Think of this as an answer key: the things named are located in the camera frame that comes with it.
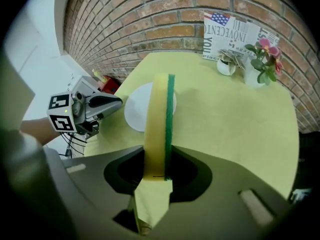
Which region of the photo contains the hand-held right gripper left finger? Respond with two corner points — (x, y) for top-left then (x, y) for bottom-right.
(44, 145), (146, 240)

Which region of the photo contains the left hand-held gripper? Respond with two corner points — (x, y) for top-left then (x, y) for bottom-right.
(46, 91), (123, 136)

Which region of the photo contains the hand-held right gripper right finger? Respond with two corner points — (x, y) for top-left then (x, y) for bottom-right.
(149, 145), (298, 240)

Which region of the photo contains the white round plate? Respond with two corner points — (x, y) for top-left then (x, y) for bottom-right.
(124, 81), (178, 133)

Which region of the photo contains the yellow green sponge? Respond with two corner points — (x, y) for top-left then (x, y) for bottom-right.
(134, 73), (177, 232)

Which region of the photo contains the person's left forearm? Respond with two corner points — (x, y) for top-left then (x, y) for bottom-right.
(19, 117), (61, 147)

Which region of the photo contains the red box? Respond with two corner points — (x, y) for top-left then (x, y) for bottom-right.
(99, 75), (120, 95)

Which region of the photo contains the yellow drink bottle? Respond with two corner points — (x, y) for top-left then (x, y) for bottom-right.
(92, 69), (106, 84)

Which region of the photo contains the light green tablecloth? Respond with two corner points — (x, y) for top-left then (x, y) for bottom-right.
(83, 51), (301, 202)

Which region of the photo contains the succulent in white pot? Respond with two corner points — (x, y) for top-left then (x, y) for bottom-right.
(216, 48), (247, 77)

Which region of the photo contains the printed white sign board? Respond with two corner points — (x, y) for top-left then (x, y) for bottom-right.
(202, 11), (280, 61)

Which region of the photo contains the pink flower in white pot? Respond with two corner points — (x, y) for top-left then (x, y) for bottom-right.
(243, 37), (285, 89)

